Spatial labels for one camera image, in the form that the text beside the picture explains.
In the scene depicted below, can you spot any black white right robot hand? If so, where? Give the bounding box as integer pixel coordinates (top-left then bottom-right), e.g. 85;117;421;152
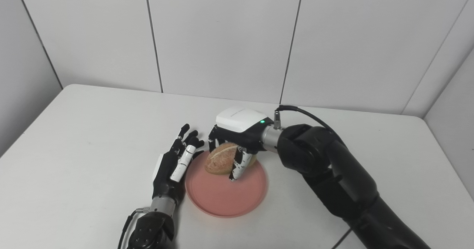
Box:
208;107;274;182

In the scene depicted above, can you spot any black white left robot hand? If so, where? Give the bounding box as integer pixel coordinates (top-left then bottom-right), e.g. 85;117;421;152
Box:
152;124;205;205

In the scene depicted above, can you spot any golden bread roll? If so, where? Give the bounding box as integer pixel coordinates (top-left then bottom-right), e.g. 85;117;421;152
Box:
204;142;257;175

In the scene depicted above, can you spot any pink round plate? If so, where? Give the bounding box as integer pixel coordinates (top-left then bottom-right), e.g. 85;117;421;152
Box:
185;151;268;218

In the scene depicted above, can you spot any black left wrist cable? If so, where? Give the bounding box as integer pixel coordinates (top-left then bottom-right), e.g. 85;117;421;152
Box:
118;207;151;249

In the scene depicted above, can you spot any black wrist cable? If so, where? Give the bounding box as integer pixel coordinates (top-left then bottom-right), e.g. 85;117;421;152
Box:
274;105;352;249
118;207;151;249

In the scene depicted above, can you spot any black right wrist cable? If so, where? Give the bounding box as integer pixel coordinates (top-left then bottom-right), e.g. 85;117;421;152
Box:
274;105;352;249

